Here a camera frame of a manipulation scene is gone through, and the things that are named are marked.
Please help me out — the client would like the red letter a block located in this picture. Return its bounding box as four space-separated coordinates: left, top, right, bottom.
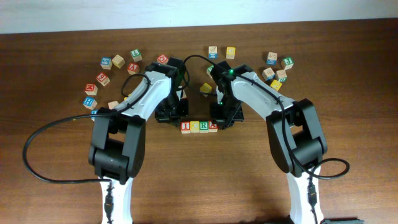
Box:
208 121 218 133
127 63 140 75

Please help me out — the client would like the red letter I block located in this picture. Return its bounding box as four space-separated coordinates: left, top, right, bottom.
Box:
180 121 191 134

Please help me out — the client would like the yellow letter C block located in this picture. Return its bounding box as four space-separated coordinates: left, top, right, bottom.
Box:
190 121 200 133

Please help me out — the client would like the green letter R block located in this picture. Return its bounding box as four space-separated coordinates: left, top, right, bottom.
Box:
199 121 209 133

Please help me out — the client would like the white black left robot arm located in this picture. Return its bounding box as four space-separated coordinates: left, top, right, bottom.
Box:
88 57 188 223

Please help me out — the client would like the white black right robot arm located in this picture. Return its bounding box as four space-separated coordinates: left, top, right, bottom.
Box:
210 61 362 223

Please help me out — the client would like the yellow block centre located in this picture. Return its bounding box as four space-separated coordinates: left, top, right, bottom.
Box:
200 83 212 97

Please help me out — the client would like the green letter Z block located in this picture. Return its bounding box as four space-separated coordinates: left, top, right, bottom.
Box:
206 65 214 78

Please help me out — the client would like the red letter C block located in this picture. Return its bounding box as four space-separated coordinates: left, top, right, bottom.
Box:
157 54 169 64

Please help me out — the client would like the wooden block blue edge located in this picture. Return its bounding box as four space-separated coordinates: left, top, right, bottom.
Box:
262 68 275 82

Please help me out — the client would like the yellow block far right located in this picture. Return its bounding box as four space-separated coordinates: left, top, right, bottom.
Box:
270 80 282 91

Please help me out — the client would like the yellow block top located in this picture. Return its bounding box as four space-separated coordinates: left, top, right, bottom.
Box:
226 47 236 59

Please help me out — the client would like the wooden block green side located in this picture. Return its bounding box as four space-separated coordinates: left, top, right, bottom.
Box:
108 101 119 110

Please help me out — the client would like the wooden block blue side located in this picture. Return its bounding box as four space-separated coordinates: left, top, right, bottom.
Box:
208 46 218 59

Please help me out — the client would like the green letter L block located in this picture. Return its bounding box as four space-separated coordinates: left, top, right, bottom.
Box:
130 49 142 62

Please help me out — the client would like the wooden block green edge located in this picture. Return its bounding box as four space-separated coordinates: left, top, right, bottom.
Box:
275 70 287 83

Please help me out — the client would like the wooden block blue picture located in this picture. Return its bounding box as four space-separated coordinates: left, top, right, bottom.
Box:
266 52 277 65

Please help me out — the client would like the plain wooden block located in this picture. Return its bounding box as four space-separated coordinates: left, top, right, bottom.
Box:
112 55 125 68

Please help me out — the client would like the red number six block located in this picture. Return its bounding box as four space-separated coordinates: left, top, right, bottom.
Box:
96 72 110 86

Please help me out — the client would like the green letter J block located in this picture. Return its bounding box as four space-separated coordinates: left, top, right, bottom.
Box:
281 57 294 70

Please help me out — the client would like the blue letter H block lower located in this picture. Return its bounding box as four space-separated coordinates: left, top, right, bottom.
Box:
91 110 98 121

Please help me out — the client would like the blue letter h block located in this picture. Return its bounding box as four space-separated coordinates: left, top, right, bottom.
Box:
83 96 97 110
91 110 98 121

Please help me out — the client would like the blue number five block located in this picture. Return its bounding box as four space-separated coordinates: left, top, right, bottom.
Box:
100 57 113 70

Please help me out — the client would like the blue letter H block upper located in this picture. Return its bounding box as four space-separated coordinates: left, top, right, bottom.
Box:
83 96 97 110

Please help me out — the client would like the red letter M block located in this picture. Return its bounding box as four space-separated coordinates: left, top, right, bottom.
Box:
85 83 98 96

